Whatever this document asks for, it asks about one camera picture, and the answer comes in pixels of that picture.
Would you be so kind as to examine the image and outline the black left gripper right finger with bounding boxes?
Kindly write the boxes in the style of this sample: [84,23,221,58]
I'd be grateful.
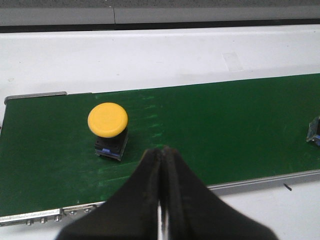
[161,146,277,240]

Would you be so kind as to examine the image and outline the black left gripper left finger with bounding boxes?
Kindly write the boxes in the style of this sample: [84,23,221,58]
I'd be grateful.
[57,148,162,240]

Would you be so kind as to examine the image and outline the yellow push button switch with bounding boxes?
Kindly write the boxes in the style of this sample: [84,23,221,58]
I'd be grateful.
[87,102,129,162]

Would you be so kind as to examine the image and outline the push button switch base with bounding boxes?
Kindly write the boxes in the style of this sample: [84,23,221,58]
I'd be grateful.
[306,116,320,146]

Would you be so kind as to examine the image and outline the green conveyor belt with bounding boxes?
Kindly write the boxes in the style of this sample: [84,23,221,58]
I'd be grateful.
[0,72,320,218]

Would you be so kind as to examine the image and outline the small black screw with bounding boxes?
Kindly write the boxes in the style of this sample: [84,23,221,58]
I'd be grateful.
[283,183,292,192]

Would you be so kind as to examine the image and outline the grey granite counter slab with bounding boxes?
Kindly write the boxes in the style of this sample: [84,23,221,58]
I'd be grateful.
[0,0,320,26]

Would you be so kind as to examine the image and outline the aluminium conveyor frame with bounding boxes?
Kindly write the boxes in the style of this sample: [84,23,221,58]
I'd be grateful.
[0,91,320,227]

